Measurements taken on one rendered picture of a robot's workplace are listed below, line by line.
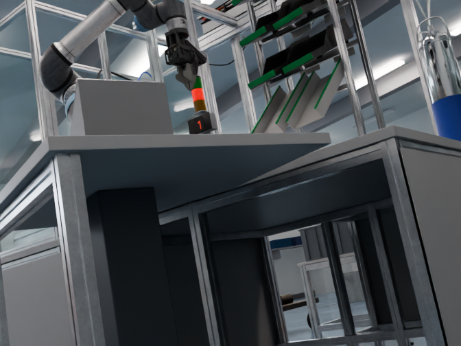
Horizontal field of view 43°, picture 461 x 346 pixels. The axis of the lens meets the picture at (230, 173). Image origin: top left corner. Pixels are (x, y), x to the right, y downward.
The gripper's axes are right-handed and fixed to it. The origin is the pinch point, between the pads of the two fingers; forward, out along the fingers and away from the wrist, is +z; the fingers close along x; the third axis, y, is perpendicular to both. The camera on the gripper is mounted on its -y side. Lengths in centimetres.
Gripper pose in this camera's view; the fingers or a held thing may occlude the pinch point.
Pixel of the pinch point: (191, 87)
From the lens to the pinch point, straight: 208.3
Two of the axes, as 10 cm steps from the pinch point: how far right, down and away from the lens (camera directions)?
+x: 7.5, -2.6, -6.0
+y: -6.3, -0.4, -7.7
